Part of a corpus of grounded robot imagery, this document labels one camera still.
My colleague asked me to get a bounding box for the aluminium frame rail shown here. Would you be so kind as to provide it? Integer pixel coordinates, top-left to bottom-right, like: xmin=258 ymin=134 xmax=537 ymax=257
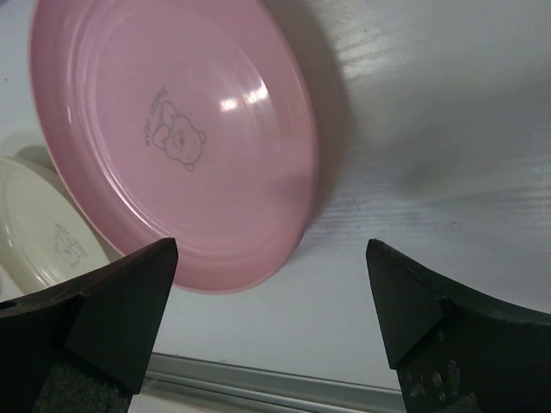
xmin=142 ymin=353 xmax=406 ymax=412

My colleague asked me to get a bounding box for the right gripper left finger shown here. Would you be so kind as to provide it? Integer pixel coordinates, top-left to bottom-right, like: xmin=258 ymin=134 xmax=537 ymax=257
xmin=1 ymin=238 xmax=178 ymax=412

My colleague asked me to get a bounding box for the pink plate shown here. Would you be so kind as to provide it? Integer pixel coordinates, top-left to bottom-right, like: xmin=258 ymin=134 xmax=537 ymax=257
xmin=29 ymin=1 xmax=319 ymax=293

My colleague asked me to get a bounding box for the cream plate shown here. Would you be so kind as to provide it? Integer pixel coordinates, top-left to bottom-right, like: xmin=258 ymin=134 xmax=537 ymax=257
xmin=1 ymin=157 xmax=121 ymax=294

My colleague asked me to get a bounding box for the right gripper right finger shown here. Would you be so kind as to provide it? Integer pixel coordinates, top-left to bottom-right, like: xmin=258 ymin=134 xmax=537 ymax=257
xmin=366 ymin=239 xmax=550 ymax=412

